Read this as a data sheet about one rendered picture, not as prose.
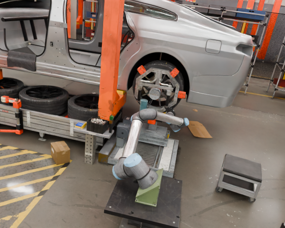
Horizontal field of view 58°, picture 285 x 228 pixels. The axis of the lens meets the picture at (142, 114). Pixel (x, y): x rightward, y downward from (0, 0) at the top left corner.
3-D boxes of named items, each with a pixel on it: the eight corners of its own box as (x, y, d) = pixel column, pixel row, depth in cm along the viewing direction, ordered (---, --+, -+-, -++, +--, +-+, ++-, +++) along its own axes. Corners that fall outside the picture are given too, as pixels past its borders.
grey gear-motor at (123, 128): (135, 136, 367) (137, 114, 353) (127, 151, 329) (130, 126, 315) (122, 133, 370) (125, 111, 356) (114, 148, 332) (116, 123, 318)
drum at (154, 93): (161, 96, 328) (163, 85, 322) (159, 101, 308) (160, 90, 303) (150, 93, 330) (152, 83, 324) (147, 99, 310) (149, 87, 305)
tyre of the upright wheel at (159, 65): (195, 85, 340) (160, 49, 331) (194, 91, 318) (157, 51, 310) (159, 116, 366) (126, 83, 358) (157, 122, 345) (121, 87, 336)
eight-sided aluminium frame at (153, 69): (174, 113, 333) (182, 72, 311) (174, 115, 327) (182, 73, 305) (134, 105, 340) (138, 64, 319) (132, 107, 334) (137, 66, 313)
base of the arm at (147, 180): (157, 182, 211) (150, 173, 210) (139, 192, 217) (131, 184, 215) (159, 170, 229) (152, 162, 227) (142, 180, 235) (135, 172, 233)
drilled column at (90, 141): (95, 160, 316) (97, 130, 299) (92, 164, 307) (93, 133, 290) (87, 158, 317) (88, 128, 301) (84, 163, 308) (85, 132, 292)
